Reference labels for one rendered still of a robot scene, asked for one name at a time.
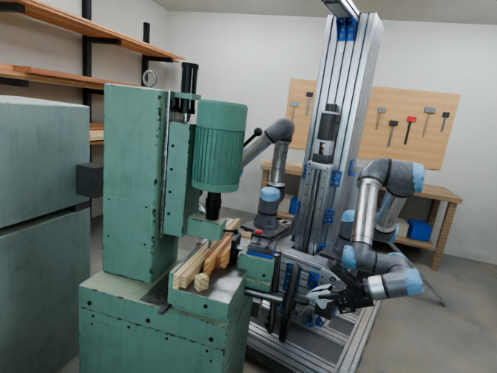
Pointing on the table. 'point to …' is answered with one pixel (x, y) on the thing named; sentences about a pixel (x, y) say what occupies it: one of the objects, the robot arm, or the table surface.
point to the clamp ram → (236, 246)
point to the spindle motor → (218, 146)
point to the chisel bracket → (205, 227)
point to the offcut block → (201, 281)
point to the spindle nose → (213, 206)
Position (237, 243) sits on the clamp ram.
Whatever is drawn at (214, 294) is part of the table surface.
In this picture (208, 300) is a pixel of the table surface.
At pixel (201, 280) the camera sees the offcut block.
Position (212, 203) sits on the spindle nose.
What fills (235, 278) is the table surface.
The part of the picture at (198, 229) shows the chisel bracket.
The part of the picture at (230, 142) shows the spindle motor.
